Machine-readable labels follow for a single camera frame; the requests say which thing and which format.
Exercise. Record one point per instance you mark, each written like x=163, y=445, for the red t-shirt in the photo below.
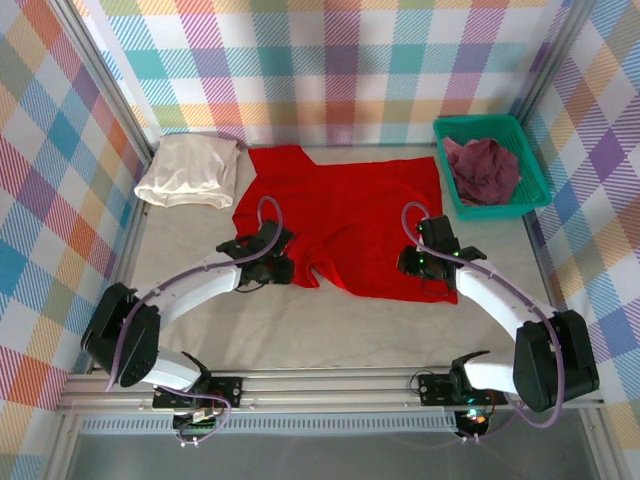
x=350, y=210

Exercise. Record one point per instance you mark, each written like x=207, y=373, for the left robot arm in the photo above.
x=125, y=340

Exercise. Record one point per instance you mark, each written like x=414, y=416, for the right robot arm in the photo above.
x=550, y=360

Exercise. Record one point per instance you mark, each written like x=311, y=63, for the maroon t-shirt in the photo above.
x=482, y=170

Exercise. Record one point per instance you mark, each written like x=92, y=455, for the cream folded t-shirt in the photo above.
x=185, y=170

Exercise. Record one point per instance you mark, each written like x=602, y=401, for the green plastic basket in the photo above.
x=475, y=120

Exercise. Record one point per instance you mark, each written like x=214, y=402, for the right controller board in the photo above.
x=474, y=422

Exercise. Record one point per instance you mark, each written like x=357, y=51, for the controller board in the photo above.
x=197, y=425
x=474, y=422

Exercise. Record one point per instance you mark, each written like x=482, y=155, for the left controller board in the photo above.
x=197, y=425

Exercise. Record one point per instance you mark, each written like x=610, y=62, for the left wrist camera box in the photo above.
x=272, y=237

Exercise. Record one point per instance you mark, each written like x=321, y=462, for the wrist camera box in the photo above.
x=272, y=237
x=440, y=232

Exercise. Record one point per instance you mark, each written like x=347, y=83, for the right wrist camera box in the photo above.
x=440, y=232

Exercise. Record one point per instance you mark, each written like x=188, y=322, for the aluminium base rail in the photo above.
x=325, y=390

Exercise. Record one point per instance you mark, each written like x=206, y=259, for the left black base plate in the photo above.
x=234, y=390

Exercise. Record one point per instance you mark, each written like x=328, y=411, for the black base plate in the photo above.
x=234, y=390
x=431, y=390

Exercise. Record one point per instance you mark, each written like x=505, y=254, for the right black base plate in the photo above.
x=431, y=390

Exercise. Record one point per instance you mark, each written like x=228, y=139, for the aluminium frame post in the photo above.
x=550, y=55
x=100, y=75

